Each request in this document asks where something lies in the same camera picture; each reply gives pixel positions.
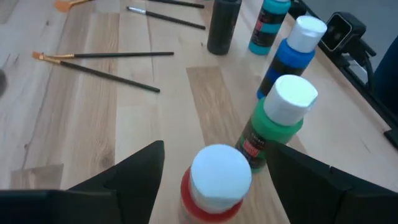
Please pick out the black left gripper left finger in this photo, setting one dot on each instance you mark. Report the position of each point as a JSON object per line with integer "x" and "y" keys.
{"x": 130, "y": 199}

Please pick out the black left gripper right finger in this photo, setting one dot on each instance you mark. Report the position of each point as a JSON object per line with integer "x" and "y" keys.
{"x": 311, "y": 199}

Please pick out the red paint bottle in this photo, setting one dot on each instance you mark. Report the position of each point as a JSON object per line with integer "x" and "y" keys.
{"x": 217, "y": 177}

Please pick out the green paint bottle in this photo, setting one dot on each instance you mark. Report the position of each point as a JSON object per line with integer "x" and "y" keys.
{"x": 289, "y": 99}

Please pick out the blue paint bottle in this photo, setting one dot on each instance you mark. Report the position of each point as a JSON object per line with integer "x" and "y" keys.
{"x": 295, "y": 56}

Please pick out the thin round gold-ferrule paintbrush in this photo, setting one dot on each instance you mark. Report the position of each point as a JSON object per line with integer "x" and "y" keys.
{"x": 124, "y": 54}

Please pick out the teal paint bottle black label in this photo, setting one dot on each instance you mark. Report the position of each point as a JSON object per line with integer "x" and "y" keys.
{"x": 270, "y": 28}

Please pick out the dark blue chair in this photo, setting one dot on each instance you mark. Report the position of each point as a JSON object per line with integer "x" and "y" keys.
{"x": 388, "y": 77}

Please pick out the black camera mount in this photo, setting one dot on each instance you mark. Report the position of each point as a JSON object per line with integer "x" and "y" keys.
{"x": 357, "y": 53}

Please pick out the black table-level camera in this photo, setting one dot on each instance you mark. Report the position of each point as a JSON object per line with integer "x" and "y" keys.
{"x": 339, "y": 31}

